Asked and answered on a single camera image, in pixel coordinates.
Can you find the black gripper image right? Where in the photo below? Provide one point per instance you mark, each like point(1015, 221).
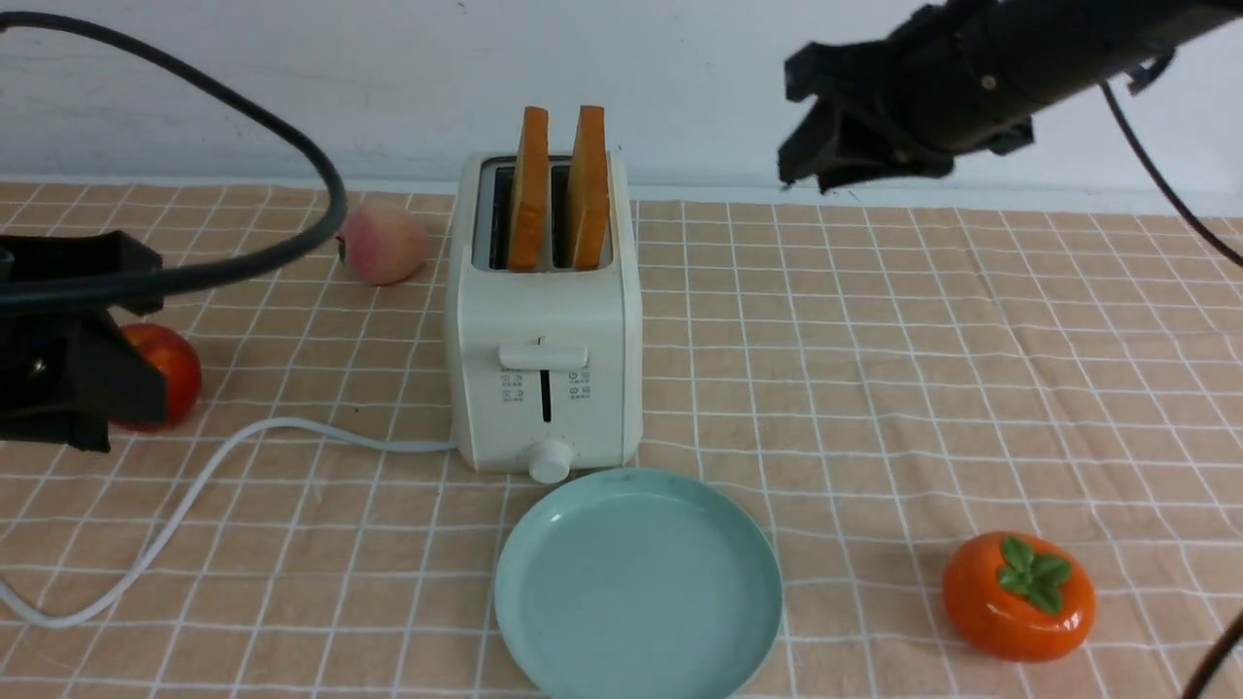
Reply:
point(853, 133)

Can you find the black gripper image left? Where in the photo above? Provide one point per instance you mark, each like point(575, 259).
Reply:
point(67, 376)

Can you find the toast slice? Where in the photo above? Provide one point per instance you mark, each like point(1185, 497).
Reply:
point(529, 193)
point(588, 207)

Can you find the red apple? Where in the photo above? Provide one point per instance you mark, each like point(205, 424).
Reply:
point(179, 364)

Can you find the pink peach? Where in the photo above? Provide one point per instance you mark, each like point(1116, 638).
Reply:
point(380, 243)

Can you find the orange checkered tablecloth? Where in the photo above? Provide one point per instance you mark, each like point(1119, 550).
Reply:
point(875, 385)

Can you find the white two-slot toaster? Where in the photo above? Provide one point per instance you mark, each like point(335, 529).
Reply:
point(545, 368)

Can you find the orange persimmon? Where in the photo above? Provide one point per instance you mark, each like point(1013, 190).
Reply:
point(1018, 597)

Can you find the light blue plate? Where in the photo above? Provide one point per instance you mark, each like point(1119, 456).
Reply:
point(638, 583)

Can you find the black cable image right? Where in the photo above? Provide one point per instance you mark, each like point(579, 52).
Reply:
point(1165, 184)

